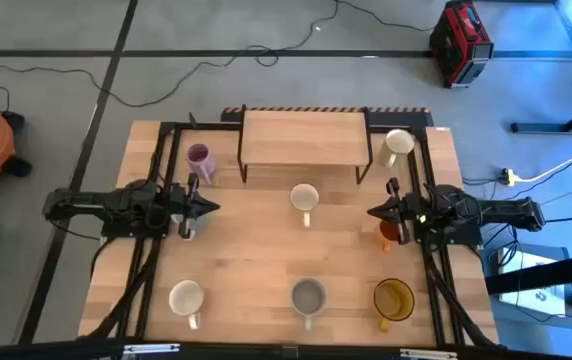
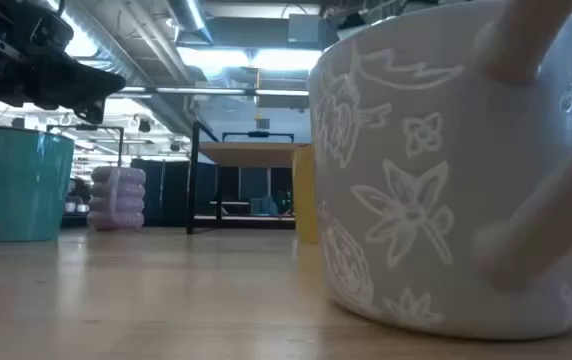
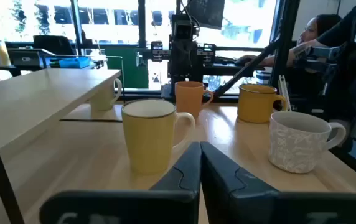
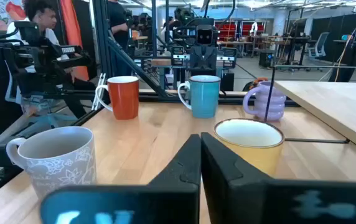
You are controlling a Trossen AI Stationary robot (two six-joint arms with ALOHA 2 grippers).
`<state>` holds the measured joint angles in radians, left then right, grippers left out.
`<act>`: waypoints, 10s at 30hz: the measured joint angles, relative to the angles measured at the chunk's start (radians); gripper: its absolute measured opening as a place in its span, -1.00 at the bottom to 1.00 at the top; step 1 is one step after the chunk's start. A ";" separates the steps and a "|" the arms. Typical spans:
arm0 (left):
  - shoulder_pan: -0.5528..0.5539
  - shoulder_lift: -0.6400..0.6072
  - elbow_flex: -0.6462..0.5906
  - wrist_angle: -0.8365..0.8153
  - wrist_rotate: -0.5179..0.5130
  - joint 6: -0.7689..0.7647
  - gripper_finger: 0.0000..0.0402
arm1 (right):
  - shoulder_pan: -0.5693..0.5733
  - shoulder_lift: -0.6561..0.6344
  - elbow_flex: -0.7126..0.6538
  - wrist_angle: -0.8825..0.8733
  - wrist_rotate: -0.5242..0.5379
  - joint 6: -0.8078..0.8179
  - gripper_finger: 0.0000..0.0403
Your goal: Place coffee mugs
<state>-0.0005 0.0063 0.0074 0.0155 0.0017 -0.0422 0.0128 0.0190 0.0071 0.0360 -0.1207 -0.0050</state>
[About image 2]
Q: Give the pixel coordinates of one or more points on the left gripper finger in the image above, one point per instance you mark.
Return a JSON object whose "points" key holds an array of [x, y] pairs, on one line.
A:
{"points": [[81, 82], [93, 112]]}

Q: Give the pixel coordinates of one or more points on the lilac ribbed mug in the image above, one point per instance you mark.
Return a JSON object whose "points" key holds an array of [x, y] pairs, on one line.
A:
{"points": [[126, 200]]}

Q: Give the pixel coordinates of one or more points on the yellow mug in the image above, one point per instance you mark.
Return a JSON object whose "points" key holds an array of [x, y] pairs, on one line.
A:
{"points": [[306, 200]]}

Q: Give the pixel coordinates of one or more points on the grey floral mug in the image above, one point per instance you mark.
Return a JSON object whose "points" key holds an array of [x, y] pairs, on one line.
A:
{"points": [[416, 200]]}

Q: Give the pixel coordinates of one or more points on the small white cup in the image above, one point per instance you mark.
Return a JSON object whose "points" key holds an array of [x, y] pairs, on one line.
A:
{"points": [[83, 208], [70, 208]]}

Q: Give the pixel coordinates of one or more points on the long ceiling light bar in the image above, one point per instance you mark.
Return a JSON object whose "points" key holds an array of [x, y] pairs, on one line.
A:
{"points": [[201, 91]]}

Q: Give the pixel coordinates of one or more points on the black partition panels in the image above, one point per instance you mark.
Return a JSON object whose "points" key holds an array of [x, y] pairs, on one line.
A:
{"points": [[176, 190]]}

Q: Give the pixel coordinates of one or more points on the wooden shelf black legs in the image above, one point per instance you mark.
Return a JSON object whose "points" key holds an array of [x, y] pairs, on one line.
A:
{"points": [[246, 154]]}

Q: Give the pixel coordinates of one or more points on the bright ceiling light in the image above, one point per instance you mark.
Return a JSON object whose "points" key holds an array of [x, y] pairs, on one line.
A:
{"points": [[246, 59]]}

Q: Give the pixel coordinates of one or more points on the blue grey chair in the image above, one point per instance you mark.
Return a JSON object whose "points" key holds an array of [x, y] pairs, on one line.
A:
{"points": [[264, 206]]}

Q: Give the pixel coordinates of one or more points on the grey ceiling box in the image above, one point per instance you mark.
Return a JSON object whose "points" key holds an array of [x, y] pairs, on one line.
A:
{"points": [[306, 30]]}

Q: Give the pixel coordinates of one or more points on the large silver ventilation duct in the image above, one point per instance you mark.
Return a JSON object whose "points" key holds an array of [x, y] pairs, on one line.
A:
{"points": [[116, 50]]}

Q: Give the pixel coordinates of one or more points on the shiny silver ventilation duct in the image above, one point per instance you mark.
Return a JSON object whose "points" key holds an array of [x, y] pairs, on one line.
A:
{"points": [[191, 20]]}

